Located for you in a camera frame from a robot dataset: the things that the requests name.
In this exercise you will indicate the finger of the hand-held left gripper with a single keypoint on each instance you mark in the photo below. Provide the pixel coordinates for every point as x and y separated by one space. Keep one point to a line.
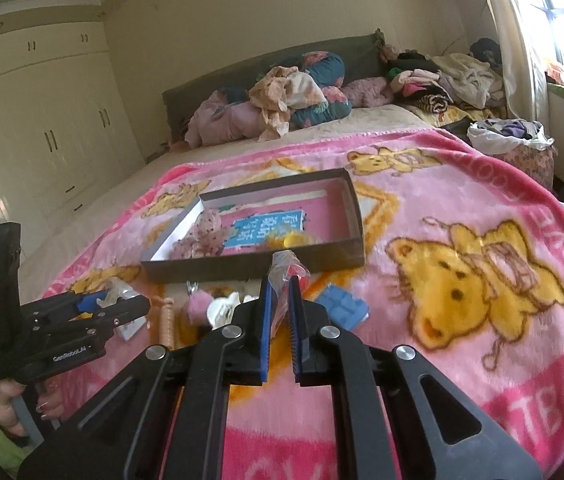
126 306
89 302

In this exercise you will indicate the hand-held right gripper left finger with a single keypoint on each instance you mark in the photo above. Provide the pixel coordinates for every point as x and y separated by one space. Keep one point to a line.
263 332

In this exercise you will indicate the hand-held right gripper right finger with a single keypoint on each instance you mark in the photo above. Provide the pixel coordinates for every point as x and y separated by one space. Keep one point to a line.
295 332

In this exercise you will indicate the white hair accessory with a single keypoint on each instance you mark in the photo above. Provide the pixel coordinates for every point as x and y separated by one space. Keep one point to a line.
114 296

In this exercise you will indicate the white jewelry card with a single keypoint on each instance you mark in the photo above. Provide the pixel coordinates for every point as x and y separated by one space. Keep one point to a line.
130 327

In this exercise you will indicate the white claw hair clip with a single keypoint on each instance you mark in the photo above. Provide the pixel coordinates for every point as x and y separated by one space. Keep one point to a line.
221 310

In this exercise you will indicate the white small hair clip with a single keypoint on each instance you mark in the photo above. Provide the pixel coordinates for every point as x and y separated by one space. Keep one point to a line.
284 272

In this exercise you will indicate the pink pompom hair clip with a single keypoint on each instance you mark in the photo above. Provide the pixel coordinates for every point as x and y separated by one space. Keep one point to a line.
196 307

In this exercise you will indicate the shallow cardboard box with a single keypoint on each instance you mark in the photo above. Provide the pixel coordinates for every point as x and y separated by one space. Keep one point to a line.
332 255

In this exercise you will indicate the person's left hand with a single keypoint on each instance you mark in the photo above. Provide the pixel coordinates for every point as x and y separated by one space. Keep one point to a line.
4 402

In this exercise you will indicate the yellow fluffy hair accessory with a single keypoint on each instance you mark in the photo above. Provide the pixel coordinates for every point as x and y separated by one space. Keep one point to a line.
287 240

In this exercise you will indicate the blue printed card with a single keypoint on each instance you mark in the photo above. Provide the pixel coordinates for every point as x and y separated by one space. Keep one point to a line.
257 227

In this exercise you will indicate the bed with beige sheet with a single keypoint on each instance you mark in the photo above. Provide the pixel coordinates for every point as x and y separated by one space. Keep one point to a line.
111 180

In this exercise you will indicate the cream built-in wardrobe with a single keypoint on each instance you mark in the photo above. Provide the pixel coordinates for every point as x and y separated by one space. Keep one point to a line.
36 125

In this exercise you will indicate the pink bear printed blanket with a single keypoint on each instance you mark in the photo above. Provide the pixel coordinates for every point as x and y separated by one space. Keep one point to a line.
437 185

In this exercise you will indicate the pink quilt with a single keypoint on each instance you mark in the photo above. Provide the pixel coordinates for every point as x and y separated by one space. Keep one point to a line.
221 120

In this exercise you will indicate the peach floral cloth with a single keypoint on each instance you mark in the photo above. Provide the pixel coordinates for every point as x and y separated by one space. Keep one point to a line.
282 92

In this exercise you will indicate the pink fuzzy garment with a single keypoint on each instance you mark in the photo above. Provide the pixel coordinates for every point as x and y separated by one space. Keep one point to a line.
367 91

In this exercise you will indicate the dark blue floral quilt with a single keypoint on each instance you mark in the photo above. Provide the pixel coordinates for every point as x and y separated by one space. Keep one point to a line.
327 72

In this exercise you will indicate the floral laundry bag with clothes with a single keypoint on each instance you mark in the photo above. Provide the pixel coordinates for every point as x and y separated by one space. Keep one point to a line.
517 147

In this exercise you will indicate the pile of mixed clothes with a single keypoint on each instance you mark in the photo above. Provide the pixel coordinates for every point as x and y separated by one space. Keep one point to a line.
457 72

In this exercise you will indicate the orange patterned cloth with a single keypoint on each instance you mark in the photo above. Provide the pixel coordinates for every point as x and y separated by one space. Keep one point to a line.
559 72

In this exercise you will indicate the cream curtain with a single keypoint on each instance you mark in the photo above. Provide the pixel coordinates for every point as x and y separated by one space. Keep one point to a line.
509 25

